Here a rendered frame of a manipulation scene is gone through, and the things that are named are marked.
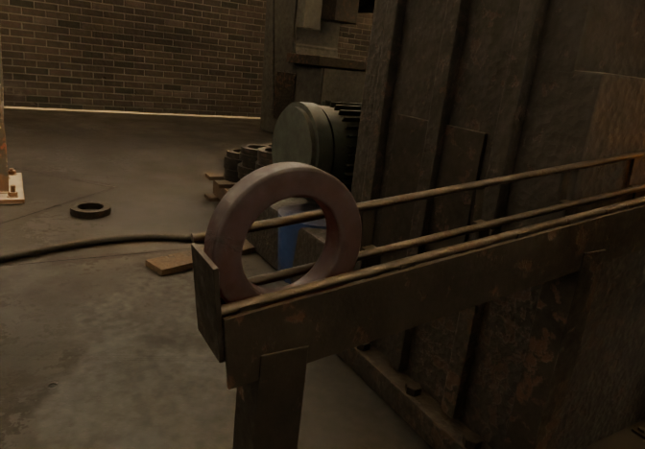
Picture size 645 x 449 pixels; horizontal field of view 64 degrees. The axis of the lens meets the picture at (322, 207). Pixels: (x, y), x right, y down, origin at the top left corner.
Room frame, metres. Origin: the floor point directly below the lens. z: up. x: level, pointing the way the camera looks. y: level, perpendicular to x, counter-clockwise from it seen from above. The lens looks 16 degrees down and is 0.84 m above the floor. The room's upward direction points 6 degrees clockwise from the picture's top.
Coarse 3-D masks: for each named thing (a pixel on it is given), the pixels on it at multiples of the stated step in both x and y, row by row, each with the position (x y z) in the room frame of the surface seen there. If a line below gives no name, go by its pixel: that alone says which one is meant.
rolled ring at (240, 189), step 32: (256, 192) 0.51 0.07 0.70; (288, 192) 0.53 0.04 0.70; (320, 192) 0.55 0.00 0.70; (224, 224) 0.49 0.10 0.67; (352, 224) 0.57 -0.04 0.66; (224, 256) 0.49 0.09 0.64; (320, 256) 0.59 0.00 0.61; (352, 256) 0.58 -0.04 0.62; (224, 288) 0.49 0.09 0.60; (256, 288) 0.53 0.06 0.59
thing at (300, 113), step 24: (288, 120) 2.05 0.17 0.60; (312, 120) 1.93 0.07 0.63; (336, 120) 1.99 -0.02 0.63; (288, 144) 2.04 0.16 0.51; (312, 144) 1.89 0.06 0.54; (336, 144) 1.93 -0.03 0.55; (336, 168) 1.93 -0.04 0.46; (264, 216) 2.08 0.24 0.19; (264, 240) 2.06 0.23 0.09; (312, 240) 1.73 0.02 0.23
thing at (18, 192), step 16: (0, 48) 2.52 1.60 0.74; (0, 64) 2.51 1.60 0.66; (0, 80) 2.50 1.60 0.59; (0, 96) 2.49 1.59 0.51; (0, 112) 2.49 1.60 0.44; (0, 128) 2.50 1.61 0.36; (0, 144) 2.50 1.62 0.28; (0, 160) 2.50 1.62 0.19; (0, 176) 2.50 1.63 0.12; (16, 176) 2.84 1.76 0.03; (0, 192) 2.49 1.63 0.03; (16, 192) 2.47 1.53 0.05
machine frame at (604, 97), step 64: (384, 0) 1.47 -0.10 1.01; (448, 0) 1.22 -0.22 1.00; (512, 0) 1.11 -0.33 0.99; (576, 0) 0.99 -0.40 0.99; (640, 0) 1.05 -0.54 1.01; (384, 64) 1.39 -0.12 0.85; (448, 64) 1.20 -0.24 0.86; (512, 64) 1.05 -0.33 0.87; (576, 64) 0.97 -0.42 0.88; (640, 64) 1.07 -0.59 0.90; (384, 128) 1.39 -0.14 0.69; (448, 128) 1.19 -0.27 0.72; (512, 128) 1.02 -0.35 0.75; (576, 128) 0.94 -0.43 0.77; (640, 128) 1.01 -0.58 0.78; (384, 192) 1.38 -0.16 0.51; (512, 192) 1.03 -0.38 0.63; (576, 192) 0.92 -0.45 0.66; (384, 256) 1.33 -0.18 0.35; (640, 256) 1.08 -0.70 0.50; (448, 320) 1.12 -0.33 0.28; (512, 320) 0.97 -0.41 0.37; (640, 320) 1.12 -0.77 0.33; (384, 384) 1.18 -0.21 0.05; (448, 384) 1.05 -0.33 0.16; (512, 384) 0.95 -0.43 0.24; (576, 384) 1.02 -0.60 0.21; (640, 384) 1.18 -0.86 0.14; (448, 448) 0.98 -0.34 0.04; (576, 448) 1.06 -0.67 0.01
